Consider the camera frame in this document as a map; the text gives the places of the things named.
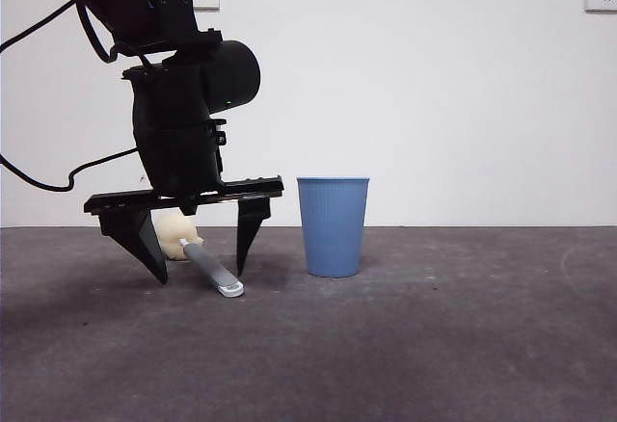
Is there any black cable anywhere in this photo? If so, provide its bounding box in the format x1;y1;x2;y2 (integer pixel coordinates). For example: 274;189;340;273
0;0;150;69
0;146;140;193

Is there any blue ribbed plastic cup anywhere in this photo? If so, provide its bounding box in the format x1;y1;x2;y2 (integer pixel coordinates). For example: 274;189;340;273
296;176;371;278

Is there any cup brush with sponge head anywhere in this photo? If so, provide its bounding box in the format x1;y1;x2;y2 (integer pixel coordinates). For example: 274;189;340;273
152;212;246;300

